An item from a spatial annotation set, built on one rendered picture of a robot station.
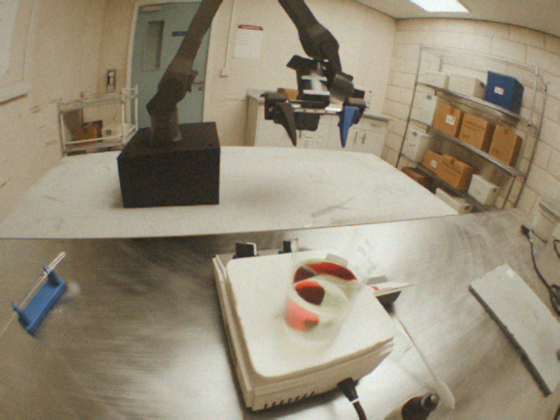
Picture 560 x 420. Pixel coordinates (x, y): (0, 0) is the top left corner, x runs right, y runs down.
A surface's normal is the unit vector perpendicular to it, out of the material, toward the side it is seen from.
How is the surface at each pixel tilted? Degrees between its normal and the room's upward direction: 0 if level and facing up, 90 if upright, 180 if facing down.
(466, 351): 0
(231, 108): 90
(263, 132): 90
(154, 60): 90
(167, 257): 0
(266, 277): 0
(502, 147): 89
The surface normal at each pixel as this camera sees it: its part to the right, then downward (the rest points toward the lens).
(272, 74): 0.28, 0.51
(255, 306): 0.12, -0.86
